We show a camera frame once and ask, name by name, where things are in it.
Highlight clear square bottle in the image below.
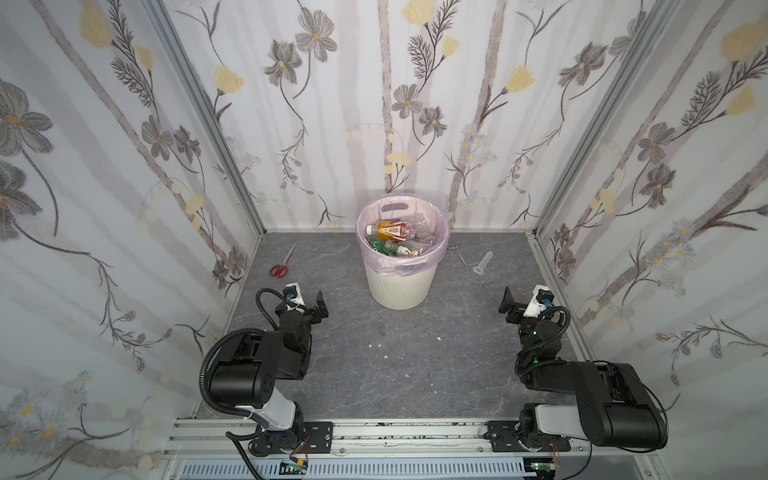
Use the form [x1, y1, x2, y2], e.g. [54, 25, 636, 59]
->
[384, 240, 431, 258]

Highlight orange drink bottle red label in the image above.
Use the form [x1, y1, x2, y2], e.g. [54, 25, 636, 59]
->
[365, 220, 411, 242]

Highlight green bottle yellow cap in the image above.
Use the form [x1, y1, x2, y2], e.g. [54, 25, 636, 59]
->
[367, 237, 396, 257]

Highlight clear bottle blue label front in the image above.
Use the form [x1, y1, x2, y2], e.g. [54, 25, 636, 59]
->
[410, 219, 434, 243]

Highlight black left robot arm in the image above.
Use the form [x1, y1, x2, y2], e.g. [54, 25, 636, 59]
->
[198, 282, 333, 479]

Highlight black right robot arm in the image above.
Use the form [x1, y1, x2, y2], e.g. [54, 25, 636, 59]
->
[485, 285, 669, 453]

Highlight white ribbed waste bin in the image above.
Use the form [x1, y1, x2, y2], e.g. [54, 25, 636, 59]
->
[364, 262, 437, 310]

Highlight pink plastic bin liner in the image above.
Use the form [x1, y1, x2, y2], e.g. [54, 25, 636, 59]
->
[356, 194, 450, 267]

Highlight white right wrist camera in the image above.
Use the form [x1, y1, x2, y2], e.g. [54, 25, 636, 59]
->
[523, 285, 555, 318]

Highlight red handled scissors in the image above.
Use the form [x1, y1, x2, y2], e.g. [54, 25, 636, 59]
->
[269, 244, 296, 278]

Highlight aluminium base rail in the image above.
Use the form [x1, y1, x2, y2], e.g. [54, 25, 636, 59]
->
[161, 418, 669, 479]

